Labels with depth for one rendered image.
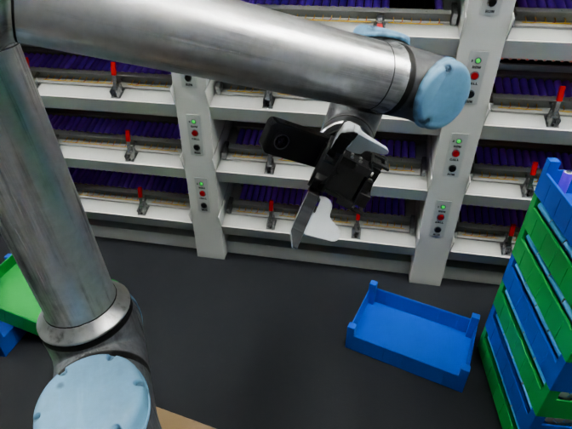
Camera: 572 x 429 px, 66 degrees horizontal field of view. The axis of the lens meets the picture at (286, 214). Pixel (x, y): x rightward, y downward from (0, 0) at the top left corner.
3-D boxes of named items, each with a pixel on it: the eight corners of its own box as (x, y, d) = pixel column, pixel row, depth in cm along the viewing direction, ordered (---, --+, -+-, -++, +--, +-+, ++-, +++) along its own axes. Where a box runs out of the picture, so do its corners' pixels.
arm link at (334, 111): (333, 92, 78) (316, 144, 83) (327, 103, 67) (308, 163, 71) (383, 107, 78) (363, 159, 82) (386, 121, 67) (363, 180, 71)
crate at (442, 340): (473, 334, 120) (480, 314, 116) (461, 393, 105) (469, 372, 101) (368, 299, 131) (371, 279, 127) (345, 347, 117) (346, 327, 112)
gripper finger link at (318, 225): (331, 265, 50) (355, 203, 55) (285, 243, 50) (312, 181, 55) (323, 273, 53) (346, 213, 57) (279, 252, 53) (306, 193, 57)
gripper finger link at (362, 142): (408, 128, 45) (380, 154, 54) (356, 102, 44) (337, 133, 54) (397, 154, 44) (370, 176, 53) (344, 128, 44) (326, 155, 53)
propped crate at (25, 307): (115, 298, 132) (118, 281, 127) (76, 351, 115) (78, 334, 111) (20, 259, 130) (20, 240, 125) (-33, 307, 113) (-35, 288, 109)
